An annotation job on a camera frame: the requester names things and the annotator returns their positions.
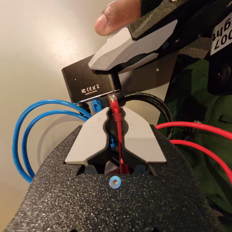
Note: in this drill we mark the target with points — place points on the black ethernet adapter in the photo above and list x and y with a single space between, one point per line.
81 79

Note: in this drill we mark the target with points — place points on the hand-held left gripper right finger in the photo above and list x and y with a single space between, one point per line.
143 141

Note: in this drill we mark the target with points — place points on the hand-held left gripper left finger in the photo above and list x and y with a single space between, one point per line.
90 139

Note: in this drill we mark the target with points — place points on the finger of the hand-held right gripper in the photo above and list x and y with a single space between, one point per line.
143 60
117 49

